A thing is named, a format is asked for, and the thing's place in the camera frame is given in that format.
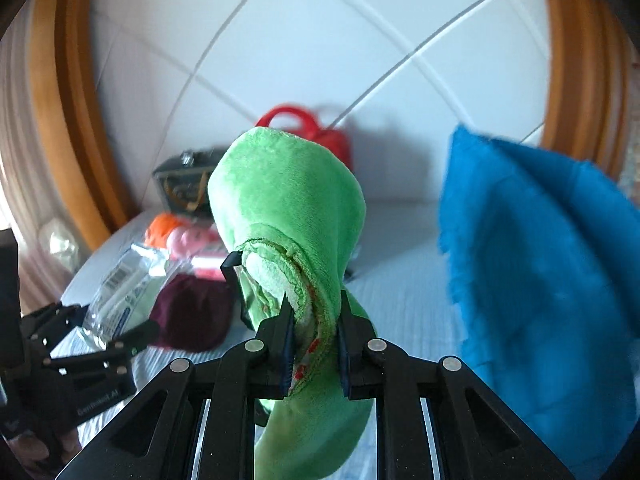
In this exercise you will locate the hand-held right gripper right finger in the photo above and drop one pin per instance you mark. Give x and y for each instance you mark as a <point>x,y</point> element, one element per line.
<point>344,360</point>

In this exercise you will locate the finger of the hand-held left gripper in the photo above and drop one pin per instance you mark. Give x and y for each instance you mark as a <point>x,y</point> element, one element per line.
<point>55,322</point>
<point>120,352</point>

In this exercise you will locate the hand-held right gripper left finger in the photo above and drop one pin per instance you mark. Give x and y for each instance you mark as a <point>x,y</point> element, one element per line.
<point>287,355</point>

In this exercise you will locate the green plush cloth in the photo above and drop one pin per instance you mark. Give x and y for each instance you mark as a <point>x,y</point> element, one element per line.
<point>290,200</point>

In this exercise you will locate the person's left hand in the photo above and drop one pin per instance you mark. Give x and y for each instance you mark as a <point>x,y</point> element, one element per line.
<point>30,449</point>

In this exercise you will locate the clear plastic package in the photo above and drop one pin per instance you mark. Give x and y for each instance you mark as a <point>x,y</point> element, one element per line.
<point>120,285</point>

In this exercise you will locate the clear plastic bag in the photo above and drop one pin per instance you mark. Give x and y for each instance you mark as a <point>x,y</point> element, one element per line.
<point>57,245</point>

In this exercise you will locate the maroon cloth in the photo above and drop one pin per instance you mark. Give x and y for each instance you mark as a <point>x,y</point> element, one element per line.
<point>190,310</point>

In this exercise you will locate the small pink tissue packet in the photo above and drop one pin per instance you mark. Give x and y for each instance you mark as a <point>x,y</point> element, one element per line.
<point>207,266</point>

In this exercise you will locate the orange haired pink doll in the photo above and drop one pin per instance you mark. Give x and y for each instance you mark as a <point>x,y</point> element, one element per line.
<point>185,240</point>

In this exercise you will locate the beige curtain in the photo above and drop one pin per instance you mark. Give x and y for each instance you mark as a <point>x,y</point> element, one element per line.
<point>20,160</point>

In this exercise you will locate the dark gift bag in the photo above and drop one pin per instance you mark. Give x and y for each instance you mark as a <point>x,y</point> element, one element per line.
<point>180,185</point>

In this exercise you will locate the blue towel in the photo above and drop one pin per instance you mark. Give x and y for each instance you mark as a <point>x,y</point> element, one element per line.
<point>525,260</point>

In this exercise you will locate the wooden chair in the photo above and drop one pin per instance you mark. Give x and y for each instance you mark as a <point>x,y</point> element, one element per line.
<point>70,110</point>

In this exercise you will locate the red plastic handbag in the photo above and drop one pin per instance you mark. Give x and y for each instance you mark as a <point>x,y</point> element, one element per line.
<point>335,142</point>

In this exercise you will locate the wooden frame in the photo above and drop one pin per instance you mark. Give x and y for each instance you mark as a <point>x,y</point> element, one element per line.
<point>580,60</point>

